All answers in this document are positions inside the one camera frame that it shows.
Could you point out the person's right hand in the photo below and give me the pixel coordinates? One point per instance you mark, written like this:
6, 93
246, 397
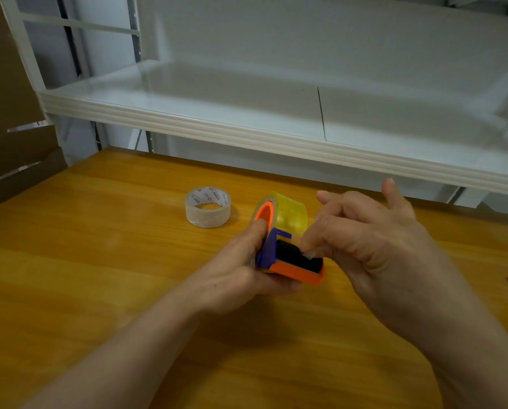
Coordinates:
386, 259

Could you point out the person's left hand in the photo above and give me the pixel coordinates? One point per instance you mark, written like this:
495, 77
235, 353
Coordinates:
232, 276

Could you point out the orange and blue tape dispenser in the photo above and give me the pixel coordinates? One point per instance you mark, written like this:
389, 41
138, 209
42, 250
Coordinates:
296, 268

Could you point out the clear tape roll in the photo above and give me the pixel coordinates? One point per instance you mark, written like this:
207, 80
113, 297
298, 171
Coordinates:
207, 215

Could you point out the yellow tape roll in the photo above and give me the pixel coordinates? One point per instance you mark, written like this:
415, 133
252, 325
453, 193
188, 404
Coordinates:
292, 215

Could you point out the person's left forearm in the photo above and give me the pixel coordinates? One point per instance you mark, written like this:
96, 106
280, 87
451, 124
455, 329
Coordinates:
113, 357

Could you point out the white metal shelf rack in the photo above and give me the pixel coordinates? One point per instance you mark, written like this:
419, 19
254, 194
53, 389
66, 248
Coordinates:
254, 114

